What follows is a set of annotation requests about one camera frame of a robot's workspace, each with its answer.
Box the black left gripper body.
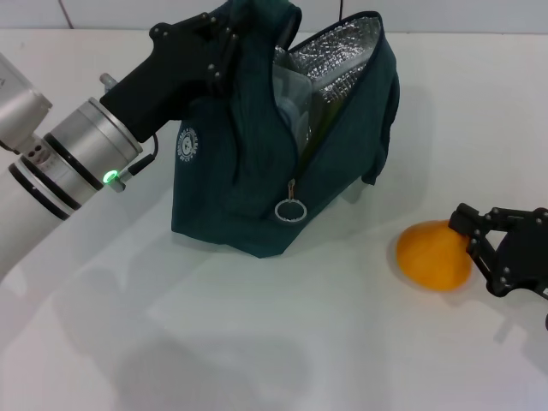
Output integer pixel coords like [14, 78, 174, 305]
[98, 31, 222, 145]

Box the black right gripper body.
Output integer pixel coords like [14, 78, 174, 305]
[491, 206, 548, 301]

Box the orange yellow pear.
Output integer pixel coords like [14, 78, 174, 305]
[396, 218, 474, 294]

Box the clear plastic lidded container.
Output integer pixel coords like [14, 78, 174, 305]
[273, 63, 314, 156]

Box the dark teal fabric bag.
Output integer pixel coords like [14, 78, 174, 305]
[170, 0, 403, 259]

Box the green cucumber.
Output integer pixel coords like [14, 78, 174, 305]
[314, 92, 346, 152]

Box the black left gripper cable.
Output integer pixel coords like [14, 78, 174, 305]
[117, 134, 160, 194]

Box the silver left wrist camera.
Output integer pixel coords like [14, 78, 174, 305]
[0, 53, 54, 156]

